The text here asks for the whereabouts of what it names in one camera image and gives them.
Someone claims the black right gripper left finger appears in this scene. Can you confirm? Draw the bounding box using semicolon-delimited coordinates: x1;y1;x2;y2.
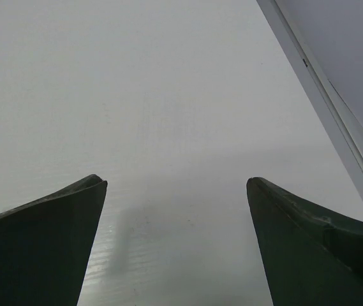
0;174;107;305

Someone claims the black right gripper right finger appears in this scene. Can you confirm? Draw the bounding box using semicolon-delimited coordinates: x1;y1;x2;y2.
246;177;363;305

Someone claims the white enclosure side panel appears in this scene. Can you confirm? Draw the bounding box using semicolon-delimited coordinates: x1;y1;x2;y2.
258;1;363;201

